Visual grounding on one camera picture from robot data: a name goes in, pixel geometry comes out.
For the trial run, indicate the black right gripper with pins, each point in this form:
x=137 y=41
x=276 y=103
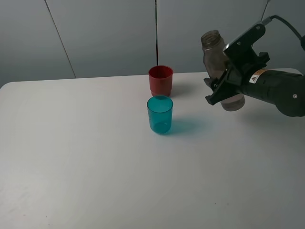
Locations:
x=223 y=90

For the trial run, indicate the smoky transparent water bottle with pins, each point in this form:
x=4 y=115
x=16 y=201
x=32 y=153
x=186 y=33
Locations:
x=214 y=60

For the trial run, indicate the teal transparent plastic cup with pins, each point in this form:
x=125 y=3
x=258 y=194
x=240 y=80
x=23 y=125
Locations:
x=160 y=110

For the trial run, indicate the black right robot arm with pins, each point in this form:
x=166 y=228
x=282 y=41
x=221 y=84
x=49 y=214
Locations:
x=285 y=90

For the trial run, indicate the red plastic cup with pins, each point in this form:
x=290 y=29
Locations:
x=161 y=80

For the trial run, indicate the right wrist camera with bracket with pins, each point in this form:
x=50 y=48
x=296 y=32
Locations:
x=240 y=53

